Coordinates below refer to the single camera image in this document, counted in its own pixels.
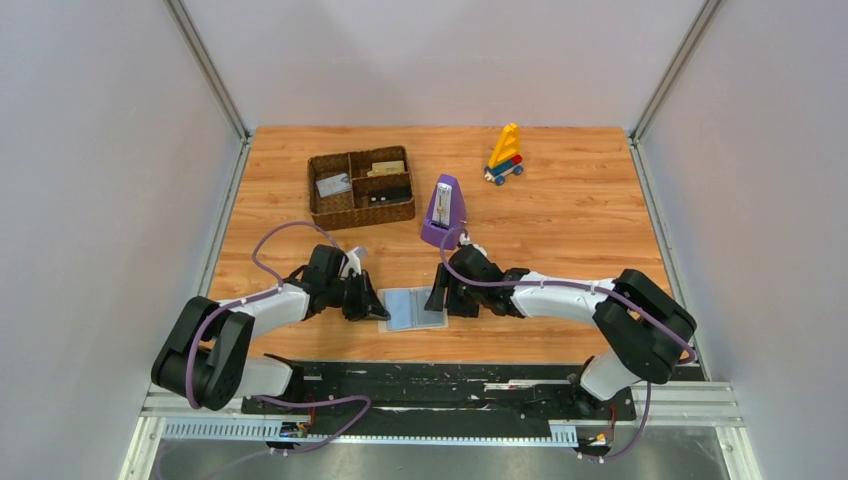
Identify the grey card in basket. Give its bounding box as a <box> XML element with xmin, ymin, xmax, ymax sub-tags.
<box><xmin>315</xmin><ymin>173</ymin><xmax>352</xmax><ymax>198</ymax></box>

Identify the white slotted cable duct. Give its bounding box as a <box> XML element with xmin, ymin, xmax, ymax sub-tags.
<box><xmin>161</xmin><ymin>418</ymin><xmax>579</xmax><ymax>447</ymax></box>

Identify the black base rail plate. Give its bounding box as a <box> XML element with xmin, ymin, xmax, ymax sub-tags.
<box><xmin>241</xmin><ymin>359</ymin><xmax>637</xmax><ymax>440</ymax></box>

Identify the left aluminium frame post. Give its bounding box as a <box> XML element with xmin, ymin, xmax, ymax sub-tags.
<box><xmin>164</xmin><ymin>0</ymin><xmax>252</xmax><ymax>144</ymax></box>

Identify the aluminium frame post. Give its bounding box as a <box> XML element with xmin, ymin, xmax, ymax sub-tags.
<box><xmin>630</xmin><ymin>0</ymin><xmax>724</xmax><ymax>144</ymax></box>
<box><xmin>164</xmin><ymin>0</ymin><xmax>252</xmax><ymax>144</ymax></box>

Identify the brown wicker divided basket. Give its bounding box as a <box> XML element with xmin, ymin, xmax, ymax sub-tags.
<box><xmin>307</xmin><ymin>145</ymin><xmax>416</xmax><ymax>231</ymax></box>

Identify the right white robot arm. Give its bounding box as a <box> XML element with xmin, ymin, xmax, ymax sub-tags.
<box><xmin>424</xmin><ymin>244</ymin><xmax>697</xmax><ymax>401</ymax></box>

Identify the right aluminium frame post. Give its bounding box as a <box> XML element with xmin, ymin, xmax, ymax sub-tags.
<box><xmin>630</xmin><ymin>0</ymin><xmax>724</xmax><ymax>144</ymax></box>

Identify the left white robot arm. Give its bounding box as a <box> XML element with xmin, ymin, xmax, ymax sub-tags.
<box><xmin>151</xmin><ymin>245</ymin><xmax>390</xmax><ymax>411</ymax></box>

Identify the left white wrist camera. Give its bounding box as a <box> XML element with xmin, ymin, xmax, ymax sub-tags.
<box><xmin>340</xmin><ymin>246</ymin><xmax>367</xmax><ymax>278</ymax></box>

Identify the purple metronome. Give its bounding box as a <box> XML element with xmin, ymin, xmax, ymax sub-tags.
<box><xmin>420</xmin><ymin>174</ymin><xmax>468</xmax><ymax>250</ymax></box>

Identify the colourful toy block car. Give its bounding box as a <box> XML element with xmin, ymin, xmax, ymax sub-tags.
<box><xmin>483</xmin><ymin>123</ymin><xmax>524</xmax><ymax>186</ymax></box>

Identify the white card holder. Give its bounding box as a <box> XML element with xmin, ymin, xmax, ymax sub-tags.
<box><xmin>378</xmin><ymin>287</ymin><xmax>449</xmax><ymax>333</ymax></box>

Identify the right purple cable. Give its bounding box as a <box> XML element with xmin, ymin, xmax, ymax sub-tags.
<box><xmin>439</xmin><ymin>227</ymin><xmax>697</xmax><ymax>463</ymax></box>

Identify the beige card in basket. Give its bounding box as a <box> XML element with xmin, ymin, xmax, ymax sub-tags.
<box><xmin>373</xmin><ymin>160</ymin><xmax>406</xmax><ymax>175</ymax></box>

